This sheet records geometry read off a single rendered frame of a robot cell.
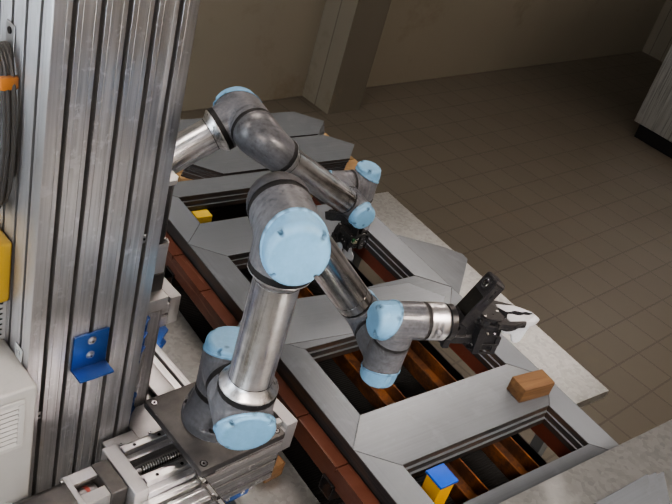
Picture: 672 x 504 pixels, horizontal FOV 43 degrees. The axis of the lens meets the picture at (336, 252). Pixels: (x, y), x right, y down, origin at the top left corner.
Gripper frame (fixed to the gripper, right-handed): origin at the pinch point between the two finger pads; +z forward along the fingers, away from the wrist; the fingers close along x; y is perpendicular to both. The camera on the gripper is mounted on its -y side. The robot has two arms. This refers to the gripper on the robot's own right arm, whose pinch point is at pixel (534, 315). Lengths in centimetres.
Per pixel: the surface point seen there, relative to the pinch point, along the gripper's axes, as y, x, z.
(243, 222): 45, -120, -27
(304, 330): 51, -67, -19
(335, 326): 51, -69, -9
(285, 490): 75, -29, -29
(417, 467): 59, -19, 0
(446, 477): 55, -12, 3
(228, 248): 47, -105, -34
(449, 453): 58, -23, 10
